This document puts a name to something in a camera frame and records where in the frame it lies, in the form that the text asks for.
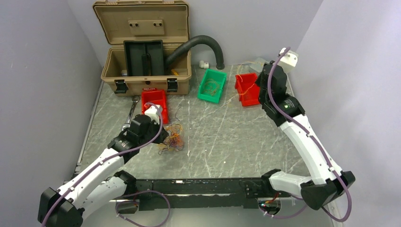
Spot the orange wire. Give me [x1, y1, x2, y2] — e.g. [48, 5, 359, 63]
[201, 78, 222, 97]
[230, 61, 267, 103]

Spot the colourful wire bundle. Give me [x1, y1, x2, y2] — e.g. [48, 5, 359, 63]
[157, 122, 185, 157]

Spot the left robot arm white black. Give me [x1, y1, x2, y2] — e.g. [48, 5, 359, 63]
[38, 113, 168, 227]

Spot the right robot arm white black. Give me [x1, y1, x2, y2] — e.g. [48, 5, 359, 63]
[255, 62, 356, 210]

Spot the grey plastic case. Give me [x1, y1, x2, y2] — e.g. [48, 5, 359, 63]
[249, 57, 266, 74]

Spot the red plastic bin right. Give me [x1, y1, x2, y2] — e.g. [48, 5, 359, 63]
[235, 73, 260, 107]

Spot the red plastic bin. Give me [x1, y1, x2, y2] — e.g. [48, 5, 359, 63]
[235, 73, 260, 107]
[141, 90, 169, 124]

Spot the red plastic bin left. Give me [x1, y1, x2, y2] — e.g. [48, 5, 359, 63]
[141, 90, 169, 124]

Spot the silver wrench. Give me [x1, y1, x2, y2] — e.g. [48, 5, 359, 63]
[121, 96, 140, 131]

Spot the green plastic bin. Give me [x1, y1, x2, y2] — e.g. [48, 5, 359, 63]
[197, 69, 227, 104]

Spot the white pipe fitting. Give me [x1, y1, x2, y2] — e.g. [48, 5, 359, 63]
[199, 61, 209, 69]

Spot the black toolbox tray insert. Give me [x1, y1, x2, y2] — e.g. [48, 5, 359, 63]
[123, 40, 165, 77]

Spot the tan plastic toolbox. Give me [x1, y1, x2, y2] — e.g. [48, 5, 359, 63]
[93, 0, 192, 96]

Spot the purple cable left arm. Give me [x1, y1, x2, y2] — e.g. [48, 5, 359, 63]
[41, 102, 164, 227]

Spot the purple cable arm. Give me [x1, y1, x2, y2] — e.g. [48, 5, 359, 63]
[41, 102, 164, 227]
[267, 47, 353, 223]

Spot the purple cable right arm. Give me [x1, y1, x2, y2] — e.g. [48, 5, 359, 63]
[267, 47, 353, 223]

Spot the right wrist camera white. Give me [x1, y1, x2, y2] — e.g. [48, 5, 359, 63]
[278, 48, 298, 74]

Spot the black corrugated hose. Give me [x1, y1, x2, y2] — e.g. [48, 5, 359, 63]
[165, 35, 226, 70]

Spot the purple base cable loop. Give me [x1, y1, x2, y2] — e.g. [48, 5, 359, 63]
[115, 190, 170, 227]

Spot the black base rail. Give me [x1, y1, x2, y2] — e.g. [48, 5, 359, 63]
[105, 177, 294, 211]

